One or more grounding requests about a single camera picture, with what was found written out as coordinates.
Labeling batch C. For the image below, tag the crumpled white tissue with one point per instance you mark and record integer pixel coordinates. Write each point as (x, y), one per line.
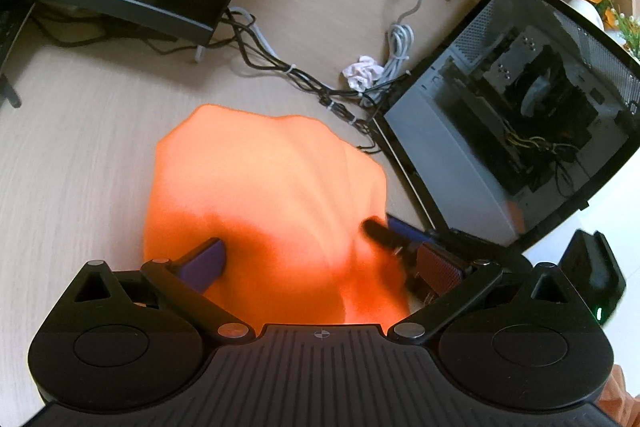
(362, 73)

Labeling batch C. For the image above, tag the white vase with orange flowers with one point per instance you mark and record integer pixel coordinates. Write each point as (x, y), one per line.
(607, 14)

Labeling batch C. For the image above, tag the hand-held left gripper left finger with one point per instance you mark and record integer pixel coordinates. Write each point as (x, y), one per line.
(205, 264)

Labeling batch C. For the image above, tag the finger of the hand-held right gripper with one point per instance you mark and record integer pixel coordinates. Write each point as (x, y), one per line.
(376, 231)
(411, 231)

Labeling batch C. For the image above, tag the black computer case glass panel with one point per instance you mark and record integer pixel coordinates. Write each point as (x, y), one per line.
(520, 107)

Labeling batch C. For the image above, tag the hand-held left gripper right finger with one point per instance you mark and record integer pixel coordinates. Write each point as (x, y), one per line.
(439, 269)

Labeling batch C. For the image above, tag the orange cloth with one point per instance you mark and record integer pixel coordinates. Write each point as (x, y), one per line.
(270, 197)

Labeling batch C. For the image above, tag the black stand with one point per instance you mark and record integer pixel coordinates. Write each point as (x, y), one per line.
(12, 47)

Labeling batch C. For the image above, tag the brown cloth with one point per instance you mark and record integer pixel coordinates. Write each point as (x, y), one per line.
(622, 399)

